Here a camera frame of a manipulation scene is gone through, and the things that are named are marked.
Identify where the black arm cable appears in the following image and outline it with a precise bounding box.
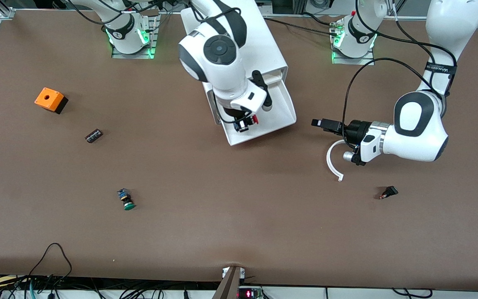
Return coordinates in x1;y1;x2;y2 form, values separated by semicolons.
341;0;458;148
65;0;241;25

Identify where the red push button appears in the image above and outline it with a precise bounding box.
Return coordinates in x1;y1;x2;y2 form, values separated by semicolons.
234;114;260;134

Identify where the black camera bracket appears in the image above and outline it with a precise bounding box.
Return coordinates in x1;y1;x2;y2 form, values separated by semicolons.
352;143;367;167
251;70;273;109

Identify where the wooden camera post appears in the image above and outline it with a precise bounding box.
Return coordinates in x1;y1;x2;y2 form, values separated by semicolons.
211;266;242;299

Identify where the red digit display module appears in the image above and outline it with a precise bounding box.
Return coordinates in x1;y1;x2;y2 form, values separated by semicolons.
237;286;263;299

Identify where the black base cable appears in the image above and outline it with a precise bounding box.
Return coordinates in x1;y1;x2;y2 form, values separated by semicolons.
263;17;334;36
301;12;335;26

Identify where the white curved plastic arc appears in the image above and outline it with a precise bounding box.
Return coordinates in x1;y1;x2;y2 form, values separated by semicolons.
326;139;347;182

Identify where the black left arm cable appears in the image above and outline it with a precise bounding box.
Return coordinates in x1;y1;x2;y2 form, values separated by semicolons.
341;0;458;148

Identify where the white post clamp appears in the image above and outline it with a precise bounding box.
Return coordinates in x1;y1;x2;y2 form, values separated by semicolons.
222;267;246;279

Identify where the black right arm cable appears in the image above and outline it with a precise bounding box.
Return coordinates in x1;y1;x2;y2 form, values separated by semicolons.
65;0;241;25

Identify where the black looped cable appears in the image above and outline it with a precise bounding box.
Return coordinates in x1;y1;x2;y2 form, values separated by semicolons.
27;243;73;287

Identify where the black left camera bracket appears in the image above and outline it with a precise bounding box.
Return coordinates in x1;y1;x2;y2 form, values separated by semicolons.
352;143;367;167

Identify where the black right camera bracket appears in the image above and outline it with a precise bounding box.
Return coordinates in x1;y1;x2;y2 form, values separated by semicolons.
251;70;273;109

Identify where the orange button enclosure box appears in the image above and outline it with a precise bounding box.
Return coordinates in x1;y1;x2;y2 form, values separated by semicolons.
34;87;69;115

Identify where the green push button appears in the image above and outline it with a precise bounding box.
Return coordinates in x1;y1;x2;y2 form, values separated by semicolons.
117;188;136;211

